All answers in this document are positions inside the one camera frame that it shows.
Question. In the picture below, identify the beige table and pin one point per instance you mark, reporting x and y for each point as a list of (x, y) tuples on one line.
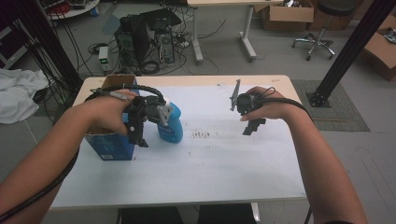
[(193, 80)]

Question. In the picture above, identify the person's right hand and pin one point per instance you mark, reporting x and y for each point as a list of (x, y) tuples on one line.
[(274, 107)]

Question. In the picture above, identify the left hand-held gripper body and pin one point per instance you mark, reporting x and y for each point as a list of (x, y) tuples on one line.
[(149, 109)]

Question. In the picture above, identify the person's legs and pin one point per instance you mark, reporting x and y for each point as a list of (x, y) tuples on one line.
[(186, 214)]

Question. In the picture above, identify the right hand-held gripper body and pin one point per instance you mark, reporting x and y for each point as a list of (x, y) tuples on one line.
[(246, 104)]

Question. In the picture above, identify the blue plastic bottle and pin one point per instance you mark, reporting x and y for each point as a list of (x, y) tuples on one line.
[(174, 124)]

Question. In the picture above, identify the large brown cardboard box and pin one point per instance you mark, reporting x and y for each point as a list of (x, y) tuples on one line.
[(381, 53)]

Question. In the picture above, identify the white table mat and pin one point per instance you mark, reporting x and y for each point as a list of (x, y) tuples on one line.
[(202, 168)]

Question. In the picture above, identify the black office chair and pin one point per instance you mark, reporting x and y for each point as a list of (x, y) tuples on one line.
[(320, 37)]

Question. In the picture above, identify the white cloth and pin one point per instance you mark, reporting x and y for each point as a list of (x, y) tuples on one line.
[(18, 93)]

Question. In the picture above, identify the white desk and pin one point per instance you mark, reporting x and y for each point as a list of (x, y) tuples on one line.
[(246, 28)]

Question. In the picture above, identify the grey power supply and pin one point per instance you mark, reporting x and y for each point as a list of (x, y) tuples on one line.
[(103, 57)]

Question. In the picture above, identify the black metal stand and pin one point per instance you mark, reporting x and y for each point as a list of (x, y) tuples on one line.
[(59, 53)]

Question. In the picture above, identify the grey computer tower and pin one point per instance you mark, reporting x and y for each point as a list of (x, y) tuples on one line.
[(165, 46)]

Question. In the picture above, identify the grey floor mat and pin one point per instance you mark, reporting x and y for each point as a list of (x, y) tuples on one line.
[(342, 115)]

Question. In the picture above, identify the person's left hand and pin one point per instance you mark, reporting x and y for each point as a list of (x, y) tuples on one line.
[(106, 112)]

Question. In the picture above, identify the black metal post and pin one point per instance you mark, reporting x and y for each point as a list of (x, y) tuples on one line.
[(345, 49)]

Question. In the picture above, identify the black computer tower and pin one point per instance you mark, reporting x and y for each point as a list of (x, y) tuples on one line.
[(132, 40)]

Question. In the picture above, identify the blue cardboard box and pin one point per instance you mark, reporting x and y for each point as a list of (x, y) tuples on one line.
[(109, 146)]

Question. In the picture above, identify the open brown cardboard box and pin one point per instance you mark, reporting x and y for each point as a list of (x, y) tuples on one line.
[(291, 14)]

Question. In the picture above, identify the round white table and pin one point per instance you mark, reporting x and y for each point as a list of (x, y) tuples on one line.
[(76, 9)]

